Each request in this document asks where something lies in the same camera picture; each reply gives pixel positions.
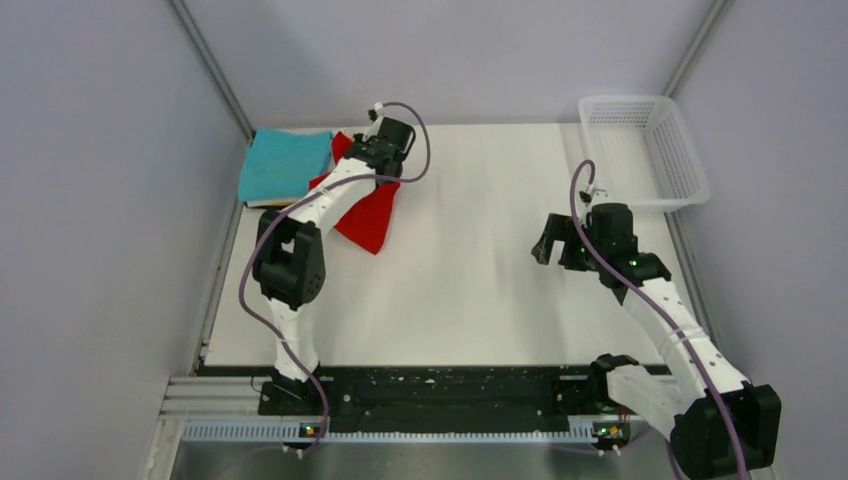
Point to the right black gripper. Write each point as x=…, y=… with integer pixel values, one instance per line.
x=563, y=228

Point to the folded teal t-shirt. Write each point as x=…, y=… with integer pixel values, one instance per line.
x=280, y=164

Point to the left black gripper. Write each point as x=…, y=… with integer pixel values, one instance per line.
x=360, y=138

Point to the white slotted cable duct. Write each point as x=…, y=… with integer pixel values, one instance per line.
x=256, y=431

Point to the folded white t-shirt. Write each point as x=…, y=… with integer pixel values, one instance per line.
x=271, y=203

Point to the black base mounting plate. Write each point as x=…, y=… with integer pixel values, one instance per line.
x=610, y=435

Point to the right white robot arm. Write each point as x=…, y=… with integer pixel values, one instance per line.
x=715, y=420

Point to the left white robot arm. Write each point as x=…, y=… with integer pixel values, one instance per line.
x=286, y=270

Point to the red t-shirt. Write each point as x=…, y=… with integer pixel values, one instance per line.
x=367, y=223

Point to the white plastic basket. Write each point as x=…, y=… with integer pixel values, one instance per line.
x=645, y=155

